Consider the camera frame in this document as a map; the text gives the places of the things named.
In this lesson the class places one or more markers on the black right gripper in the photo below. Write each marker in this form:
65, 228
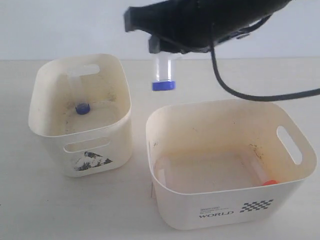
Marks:
193, 26

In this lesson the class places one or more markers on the orange-capped clear tube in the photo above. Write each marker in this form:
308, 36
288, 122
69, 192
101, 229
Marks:
258, 174

